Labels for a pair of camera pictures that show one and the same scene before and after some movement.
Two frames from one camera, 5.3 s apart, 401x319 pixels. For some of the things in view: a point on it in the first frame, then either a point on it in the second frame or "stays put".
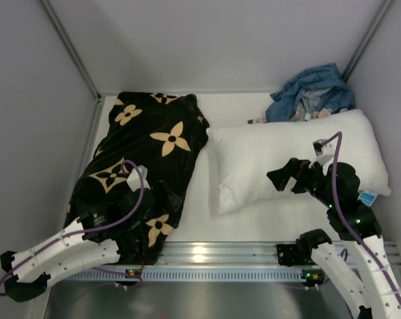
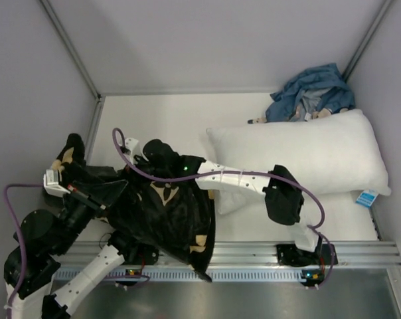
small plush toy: (257, 121) stays put
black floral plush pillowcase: (128, 198) to (166, 199)
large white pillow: (245, 153) stays put
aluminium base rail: (223, 253) stays put
